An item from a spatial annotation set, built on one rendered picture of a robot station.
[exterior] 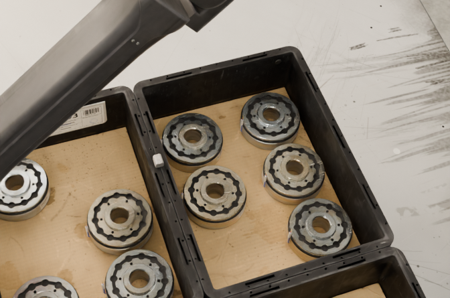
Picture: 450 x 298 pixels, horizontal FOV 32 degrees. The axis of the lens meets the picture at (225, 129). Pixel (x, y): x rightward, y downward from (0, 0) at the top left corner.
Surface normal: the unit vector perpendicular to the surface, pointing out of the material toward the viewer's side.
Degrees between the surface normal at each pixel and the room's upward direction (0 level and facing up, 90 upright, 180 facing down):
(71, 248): 0
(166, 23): 85
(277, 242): 0
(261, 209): 0
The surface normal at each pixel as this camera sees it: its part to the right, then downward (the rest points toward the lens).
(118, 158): 0.07, -0.55
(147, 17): 0.39, 0.74
